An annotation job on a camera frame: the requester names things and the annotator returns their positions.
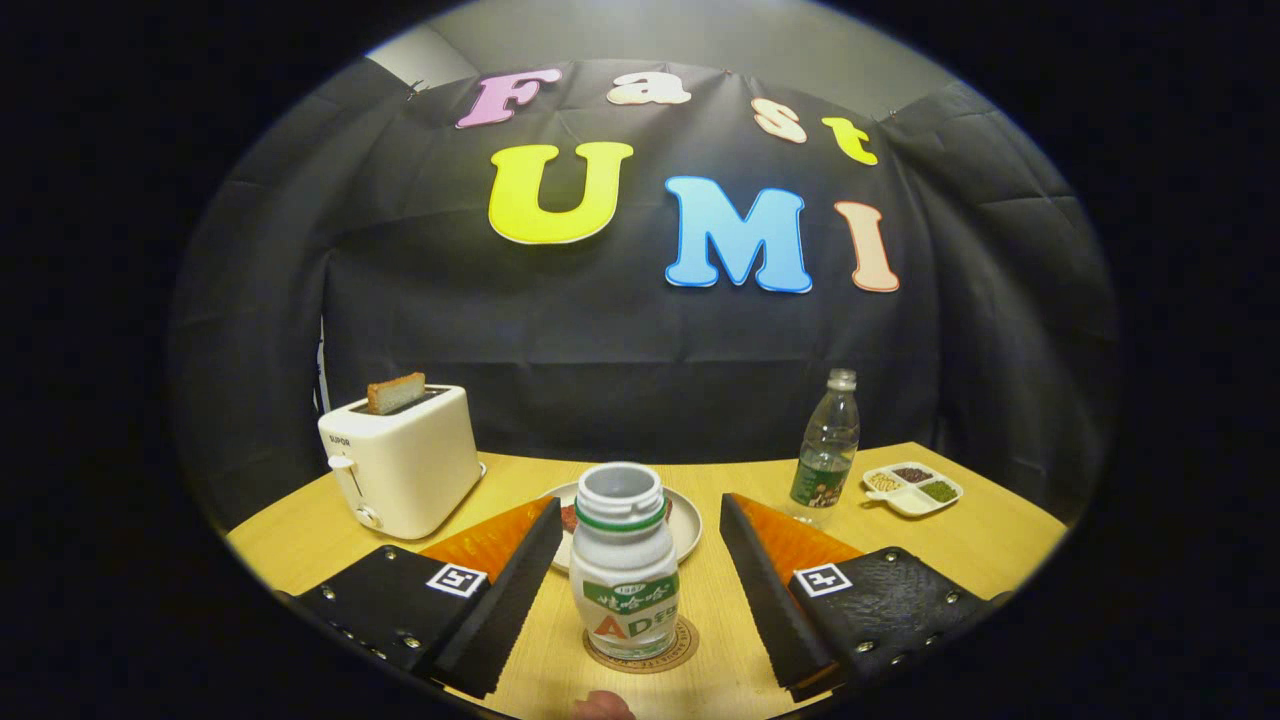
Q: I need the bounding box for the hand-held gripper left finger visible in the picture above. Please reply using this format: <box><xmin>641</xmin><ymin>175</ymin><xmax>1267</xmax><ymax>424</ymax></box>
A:
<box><xmin>290</xmin><ymin>496</ymin><xmax>565</xmax><ymax>699</ymax></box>

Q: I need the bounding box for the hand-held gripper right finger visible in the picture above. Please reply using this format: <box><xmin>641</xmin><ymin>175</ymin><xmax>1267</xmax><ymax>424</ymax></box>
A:
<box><xmin>720</xmin><ymin>492</ymin><xmax>1001</xmax><ymax>703</ymax></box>

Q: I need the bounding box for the round cork coaster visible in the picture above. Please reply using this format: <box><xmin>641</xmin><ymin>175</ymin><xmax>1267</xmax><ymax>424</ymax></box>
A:
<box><xmin>583</xmin><ymin>615</ymin><xmax>700</xmax><ymax>674</ymax></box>

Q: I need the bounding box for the white juice bottle green label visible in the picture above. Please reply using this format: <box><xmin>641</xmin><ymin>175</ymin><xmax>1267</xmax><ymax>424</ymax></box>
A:
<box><xmin>569</xmin><ymin>461</ymin><xmax>681</xmax><ymax>661</ymax></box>

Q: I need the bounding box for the clear plastic water bottle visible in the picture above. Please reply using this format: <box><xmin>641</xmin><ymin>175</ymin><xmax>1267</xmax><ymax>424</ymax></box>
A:
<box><xmin>789</xmin><ymin>368</ymin><xmax>861</xmax><ymax>528</ymax></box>

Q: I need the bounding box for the wooden table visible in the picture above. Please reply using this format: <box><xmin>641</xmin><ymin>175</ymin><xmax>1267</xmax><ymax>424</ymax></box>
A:
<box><xmin>225</xmin><ymin>441</ymin><xmax>1069</xmax><ymax>720</ymax></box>

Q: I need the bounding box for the white round plate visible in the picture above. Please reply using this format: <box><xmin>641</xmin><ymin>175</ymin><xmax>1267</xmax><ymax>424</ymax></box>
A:
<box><xmin>545</xmin><ymin>482</ymin><xmax>704</xmax><ymax>574</ymax></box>

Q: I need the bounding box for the white divided grain dish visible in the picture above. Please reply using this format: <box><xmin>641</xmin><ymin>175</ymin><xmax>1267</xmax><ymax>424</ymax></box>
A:
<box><xmin>862</xmin><ymin>461</ymin><xmax>965</xmax><ymax>518</ymax></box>

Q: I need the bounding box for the white toaster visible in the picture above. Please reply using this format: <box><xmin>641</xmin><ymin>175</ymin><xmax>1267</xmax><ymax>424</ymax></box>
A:
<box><xmin>318</xmin><ymin>384</ymin><xmax>485</xmax><ymax>541</ymax></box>

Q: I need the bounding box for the toasted bread slice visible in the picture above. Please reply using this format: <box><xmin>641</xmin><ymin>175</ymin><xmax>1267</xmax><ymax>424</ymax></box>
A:
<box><xmin>366</xmin><ymin>372</ymin><xmax>427</xmax><ymax>416</ymax></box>

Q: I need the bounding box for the black backdrop cloth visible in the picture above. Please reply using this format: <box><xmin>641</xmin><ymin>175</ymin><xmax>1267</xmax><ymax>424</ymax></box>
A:
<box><xmin>168</xmin><ymin>58</ymin><xmax>1119</xmax><ymax>531</ymax></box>

